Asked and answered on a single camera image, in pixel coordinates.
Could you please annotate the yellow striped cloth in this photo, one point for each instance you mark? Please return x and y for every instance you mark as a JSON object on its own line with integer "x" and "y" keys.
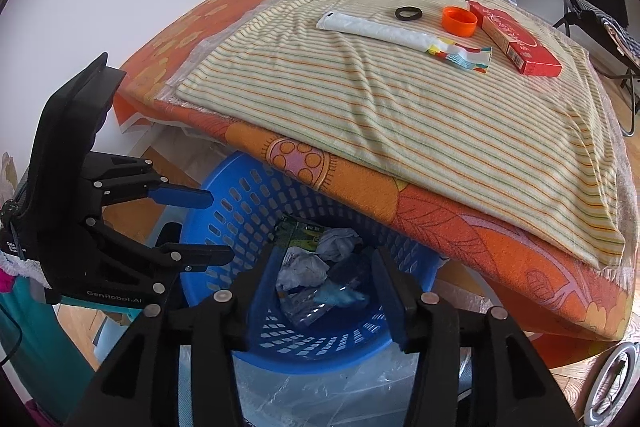
{"x": 400, "y": 117}

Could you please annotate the striped cloth on chair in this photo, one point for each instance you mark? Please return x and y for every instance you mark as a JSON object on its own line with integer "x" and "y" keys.
{"x": 615, "y": 27}

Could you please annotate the red flat cardboard box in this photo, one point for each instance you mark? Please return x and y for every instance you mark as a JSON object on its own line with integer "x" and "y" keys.
{"x": 520, "y": 47}

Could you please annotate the green drink carton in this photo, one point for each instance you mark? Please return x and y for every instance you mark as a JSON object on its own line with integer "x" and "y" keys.
{"x": 300, "y": 234}

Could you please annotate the blue plastic basket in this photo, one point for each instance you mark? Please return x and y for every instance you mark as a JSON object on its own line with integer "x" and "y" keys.
{"x": 240, "y": 207}

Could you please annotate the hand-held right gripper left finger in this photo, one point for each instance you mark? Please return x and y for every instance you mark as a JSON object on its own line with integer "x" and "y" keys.
{"x": 257, "y": 297}

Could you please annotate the clear plastic bottle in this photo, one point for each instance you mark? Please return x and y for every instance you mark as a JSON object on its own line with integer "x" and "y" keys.
{"x": 310, "y": 307}

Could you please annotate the blue snack wrapper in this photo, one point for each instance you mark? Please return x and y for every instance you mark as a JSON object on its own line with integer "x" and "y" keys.
{"x": 350, "y": 272}

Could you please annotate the teal cloth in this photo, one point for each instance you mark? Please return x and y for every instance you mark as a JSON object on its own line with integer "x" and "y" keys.
{"x": 35, "y": 347}

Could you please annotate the clear plastic sheet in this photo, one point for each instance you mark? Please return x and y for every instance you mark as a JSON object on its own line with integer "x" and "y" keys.
{"x": 325, "y": 392}

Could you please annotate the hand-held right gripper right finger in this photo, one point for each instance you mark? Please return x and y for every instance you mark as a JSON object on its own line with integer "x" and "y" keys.
{"x": 395, "y": 297}

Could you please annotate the orange plastic cap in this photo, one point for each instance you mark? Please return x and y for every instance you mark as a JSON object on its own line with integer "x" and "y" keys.
{"x": 452, "y": 27}

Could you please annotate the white colourful squeeze tube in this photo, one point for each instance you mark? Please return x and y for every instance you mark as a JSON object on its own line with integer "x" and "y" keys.
{"x": 380, "y": 32}

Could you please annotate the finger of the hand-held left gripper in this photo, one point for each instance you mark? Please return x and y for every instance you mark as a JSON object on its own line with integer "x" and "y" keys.
{"x": 185, "y": 199}
{"x": 200, "y": 257}

